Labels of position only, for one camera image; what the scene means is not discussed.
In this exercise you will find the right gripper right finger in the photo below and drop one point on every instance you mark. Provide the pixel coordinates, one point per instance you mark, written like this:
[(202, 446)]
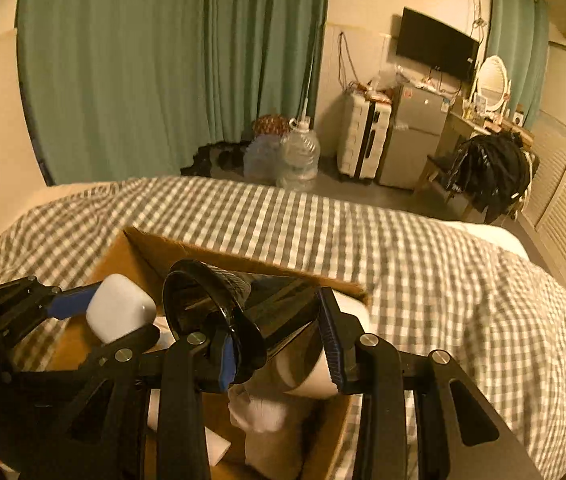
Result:
[(339, 333)]

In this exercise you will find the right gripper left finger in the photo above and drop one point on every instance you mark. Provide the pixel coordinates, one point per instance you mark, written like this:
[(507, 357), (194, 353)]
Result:
[(223, 361)]

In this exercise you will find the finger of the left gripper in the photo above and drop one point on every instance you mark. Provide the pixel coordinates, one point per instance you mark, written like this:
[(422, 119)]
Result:
[(123, 349), (26, 303)]

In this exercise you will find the light blue earbuds case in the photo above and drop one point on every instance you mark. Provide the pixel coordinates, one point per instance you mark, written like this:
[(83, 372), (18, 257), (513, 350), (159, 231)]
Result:
[(118, 307)]

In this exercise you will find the cardboard tape roll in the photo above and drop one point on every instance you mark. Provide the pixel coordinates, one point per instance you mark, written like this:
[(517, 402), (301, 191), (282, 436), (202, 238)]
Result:
[(301, 367)]

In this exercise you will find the brown cardboard box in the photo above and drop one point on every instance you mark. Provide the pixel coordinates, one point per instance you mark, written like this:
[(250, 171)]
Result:
[(178, 450)]

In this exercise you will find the white tube with barcode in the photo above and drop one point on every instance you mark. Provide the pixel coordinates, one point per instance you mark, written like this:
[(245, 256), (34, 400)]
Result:
[(216, 446)]

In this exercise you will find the white wrapped object in box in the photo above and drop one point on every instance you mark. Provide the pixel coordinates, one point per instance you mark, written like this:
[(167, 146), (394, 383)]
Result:
[(278, 455)]

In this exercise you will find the checkered bed cover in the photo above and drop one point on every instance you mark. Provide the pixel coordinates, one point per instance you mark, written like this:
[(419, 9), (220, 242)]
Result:
[(428, 284)]

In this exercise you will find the large water bottle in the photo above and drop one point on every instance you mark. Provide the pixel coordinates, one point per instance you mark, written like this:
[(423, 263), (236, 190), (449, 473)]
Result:
[(300, 152)]

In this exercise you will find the white suitcase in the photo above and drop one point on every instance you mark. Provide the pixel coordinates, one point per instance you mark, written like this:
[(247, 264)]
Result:
[(364, 130)]

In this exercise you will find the brown patterned bag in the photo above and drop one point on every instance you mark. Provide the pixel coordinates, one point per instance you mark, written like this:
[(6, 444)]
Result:
[(270, 125)]

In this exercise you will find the black backpack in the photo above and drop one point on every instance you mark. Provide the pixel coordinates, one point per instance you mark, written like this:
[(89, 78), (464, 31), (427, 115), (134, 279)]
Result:
[(494, 171)]

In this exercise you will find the silver mini fridge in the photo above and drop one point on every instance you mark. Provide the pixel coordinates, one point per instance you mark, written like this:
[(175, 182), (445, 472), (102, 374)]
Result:
[(416, 125)]

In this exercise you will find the wooden dresser table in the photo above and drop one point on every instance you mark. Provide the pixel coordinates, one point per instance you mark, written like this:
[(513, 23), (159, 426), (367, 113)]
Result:
[(458, 129)]

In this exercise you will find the green curtain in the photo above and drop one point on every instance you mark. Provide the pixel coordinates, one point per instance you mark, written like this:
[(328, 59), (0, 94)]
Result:
[(518, 34), (115, 89)]

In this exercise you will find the white oval mirror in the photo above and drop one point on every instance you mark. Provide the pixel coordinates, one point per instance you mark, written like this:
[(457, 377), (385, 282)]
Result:
[(492, 83)]

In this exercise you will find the wall mounted television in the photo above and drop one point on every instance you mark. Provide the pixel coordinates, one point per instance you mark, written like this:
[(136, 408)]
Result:
[(437, 45)]

